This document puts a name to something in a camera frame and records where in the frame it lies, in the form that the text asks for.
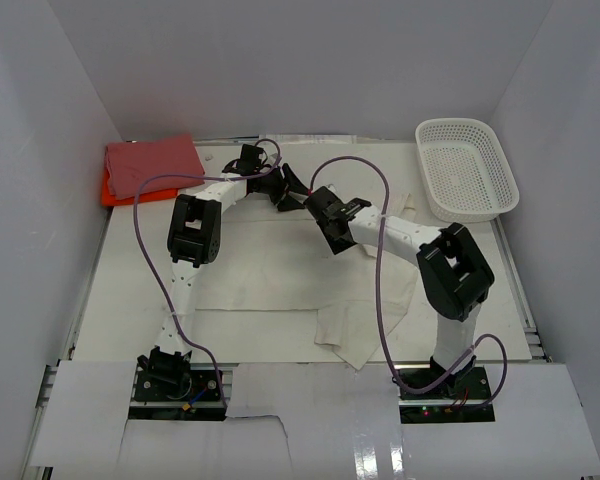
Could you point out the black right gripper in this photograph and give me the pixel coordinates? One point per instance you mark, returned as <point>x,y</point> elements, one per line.
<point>335,247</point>

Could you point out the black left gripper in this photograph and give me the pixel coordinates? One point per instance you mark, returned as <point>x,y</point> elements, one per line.
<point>292,184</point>

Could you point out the white t shirt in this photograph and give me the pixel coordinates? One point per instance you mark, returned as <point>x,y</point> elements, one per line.
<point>271,261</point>

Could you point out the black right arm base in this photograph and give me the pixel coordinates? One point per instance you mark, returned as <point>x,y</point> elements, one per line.
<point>450,405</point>

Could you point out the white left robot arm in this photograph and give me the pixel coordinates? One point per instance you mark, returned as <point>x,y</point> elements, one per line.
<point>193,242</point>

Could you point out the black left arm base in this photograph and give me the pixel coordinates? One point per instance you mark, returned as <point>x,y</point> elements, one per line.
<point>196,400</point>

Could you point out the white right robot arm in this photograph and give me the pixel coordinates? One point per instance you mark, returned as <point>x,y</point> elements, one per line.
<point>454,273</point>

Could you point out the papers at table back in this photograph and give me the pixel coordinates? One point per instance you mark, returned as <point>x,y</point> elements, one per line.
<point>302,139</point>

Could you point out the white perforated plastic basket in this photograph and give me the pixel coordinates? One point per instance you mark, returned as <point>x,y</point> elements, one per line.
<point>465,172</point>

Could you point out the folded red t shirt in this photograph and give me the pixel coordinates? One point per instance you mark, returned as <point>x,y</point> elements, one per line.
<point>131,163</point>

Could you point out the folded orange t shirt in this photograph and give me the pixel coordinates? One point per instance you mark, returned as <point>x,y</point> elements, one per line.
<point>109,200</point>

